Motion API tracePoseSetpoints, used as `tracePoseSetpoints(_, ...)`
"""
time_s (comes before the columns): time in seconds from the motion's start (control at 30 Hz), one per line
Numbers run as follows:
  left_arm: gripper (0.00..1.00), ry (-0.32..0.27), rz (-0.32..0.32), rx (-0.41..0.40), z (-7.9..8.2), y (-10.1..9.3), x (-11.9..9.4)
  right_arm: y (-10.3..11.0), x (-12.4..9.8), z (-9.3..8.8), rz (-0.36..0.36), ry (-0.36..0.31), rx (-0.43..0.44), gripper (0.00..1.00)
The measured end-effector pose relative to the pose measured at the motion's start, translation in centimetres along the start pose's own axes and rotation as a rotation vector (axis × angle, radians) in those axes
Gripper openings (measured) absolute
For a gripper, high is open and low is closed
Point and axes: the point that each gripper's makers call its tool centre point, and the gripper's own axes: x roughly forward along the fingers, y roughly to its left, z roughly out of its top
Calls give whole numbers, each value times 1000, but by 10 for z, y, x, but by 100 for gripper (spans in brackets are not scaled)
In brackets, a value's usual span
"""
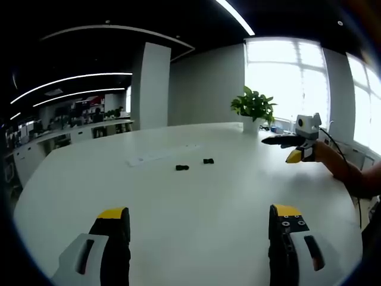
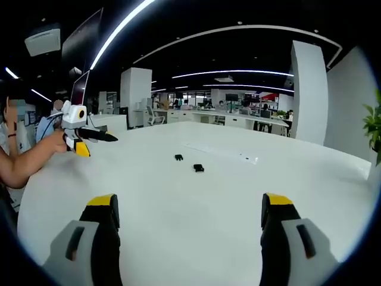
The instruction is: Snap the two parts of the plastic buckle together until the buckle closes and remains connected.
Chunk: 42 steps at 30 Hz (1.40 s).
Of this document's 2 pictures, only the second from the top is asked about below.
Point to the person's left hand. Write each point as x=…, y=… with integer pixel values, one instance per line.
x=61, y=143

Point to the green potted plant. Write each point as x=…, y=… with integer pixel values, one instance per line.
x=373, y=125

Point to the white office desk row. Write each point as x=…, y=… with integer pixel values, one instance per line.
x=226, y=116

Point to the black pronged plastic buckle part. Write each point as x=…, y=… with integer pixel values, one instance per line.
x=179, y=157

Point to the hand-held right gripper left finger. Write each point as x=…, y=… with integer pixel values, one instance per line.
x=89, y=235

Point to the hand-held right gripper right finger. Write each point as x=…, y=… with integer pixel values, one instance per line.
x=285, y=238

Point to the black socket plastic buckle part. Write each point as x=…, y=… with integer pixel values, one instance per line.
x=199, y=167

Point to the black ceiling panel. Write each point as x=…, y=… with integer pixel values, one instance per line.
x=81, y=37

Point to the white office chair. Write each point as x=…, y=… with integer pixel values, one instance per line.
x=154, y=116

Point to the white ceiling air conditioner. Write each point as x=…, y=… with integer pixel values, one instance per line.
x=43, y=40

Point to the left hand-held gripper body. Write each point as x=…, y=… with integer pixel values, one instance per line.
x=73, y=115

